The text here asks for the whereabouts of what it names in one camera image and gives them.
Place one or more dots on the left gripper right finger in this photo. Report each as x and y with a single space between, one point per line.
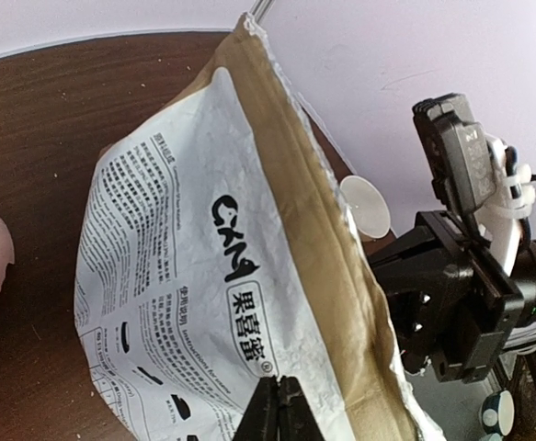
296 420

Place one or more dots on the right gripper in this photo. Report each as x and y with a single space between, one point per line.
448 296

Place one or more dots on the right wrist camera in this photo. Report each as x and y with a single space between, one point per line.
457 152

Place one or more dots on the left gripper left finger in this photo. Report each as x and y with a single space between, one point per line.
260 419

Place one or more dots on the pet food bag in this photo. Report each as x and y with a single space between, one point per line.
216 250

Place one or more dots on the right aluminium frame post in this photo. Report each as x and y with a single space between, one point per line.
260 9

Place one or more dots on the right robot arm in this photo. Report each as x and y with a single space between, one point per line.
523 274

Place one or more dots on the beige ceramic bowl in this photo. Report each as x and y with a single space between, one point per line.
367 206

